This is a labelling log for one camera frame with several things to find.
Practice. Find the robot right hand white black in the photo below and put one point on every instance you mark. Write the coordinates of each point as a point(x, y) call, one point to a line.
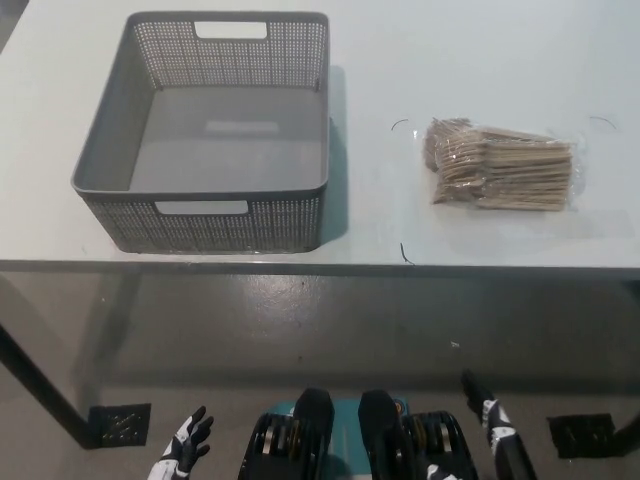
point(500, 430)

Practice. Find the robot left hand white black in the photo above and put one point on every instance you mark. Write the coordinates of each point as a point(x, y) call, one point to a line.
point(182, 445)

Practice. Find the bag of wooden cutlery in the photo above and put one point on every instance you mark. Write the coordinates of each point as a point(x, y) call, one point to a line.
point(505, 167)

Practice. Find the black floor foot plate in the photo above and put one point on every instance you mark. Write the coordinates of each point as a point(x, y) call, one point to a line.
point(120, 425)
point(580, 435)

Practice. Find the robot right black body block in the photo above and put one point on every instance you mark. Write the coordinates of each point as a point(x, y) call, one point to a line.
point(380, 425)

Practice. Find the robot black body block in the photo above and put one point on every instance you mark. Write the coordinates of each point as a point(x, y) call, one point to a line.
point(380, 425)
point(310, 415)

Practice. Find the robot left black body block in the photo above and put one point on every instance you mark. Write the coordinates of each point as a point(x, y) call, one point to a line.
point(310, 415)

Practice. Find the black table leg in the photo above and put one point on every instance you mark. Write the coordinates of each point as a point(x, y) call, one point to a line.
point(45, 387)

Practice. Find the grey perforated plastic basket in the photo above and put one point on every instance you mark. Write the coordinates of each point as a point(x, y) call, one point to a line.
point(210, 150)

